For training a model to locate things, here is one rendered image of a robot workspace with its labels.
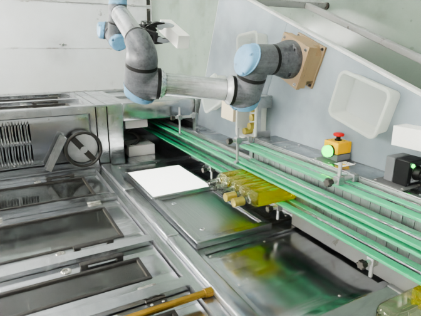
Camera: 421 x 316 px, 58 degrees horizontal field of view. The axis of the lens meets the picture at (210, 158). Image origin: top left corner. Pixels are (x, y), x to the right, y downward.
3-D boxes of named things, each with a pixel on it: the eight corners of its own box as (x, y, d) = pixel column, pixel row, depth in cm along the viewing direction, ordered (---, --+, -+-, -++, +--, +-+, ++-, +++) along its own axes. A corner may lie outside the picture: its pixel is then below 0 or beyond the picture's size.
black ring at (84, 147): (102, 162, 231) (65, 167, 221) (99, 128, 225) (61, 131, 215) (104, 165, 227) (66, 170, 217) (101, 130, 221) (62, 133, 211)
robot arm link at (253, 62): (282, 51, 140) (252, 51, 134) (272, 84, 148) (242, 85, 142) (265, 38, 148) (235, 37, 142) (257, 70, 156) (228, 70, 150)
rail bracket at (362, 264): (381, 266, 121) (352, 278, 115) (384, 247, 119) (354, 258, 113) (393, 273, 118) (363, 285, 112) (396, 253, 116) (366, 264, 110)
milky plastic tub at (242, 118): (249, 134, 200) (235, 136, 196) (250, 91, 193) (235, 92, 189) (269, 142, 185) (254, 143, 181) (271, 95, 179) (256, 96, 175)
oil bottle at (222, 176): (254, 177, 178) (214, 185, 168) (255, 166, 176) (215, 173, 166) (262, 181, 173) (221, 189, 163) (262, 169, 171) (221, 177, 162)
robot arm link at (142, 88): (270, 83, 146) (124, 68, 132) (260, 116, 154) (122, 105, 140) (262, 69, 155) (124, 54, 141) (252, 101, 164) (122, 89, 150)
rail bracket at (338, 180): (351, 178, 128) (321, 185, 122) (353, 157, 126) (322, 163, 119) (360, 182, 124) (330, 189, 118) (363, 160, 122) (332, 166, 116)
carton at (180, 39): (171, 19, 196) (160, 19, 193) (190, 36, 180) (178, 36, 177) (170, 31, 200) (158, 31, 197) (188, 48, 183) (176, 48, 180)
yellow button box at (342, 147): (336, 154, 148) (322, 157, 145) (338, 136, 146) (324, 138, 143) (351, 159, 143) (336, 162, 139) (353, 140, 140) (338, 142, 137)
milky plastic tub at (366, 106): (357, 67, 136) (339, 68, 132) (411, 89, 120) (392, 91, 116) (343, 112, 145) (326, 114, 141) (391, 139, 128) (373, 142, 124)
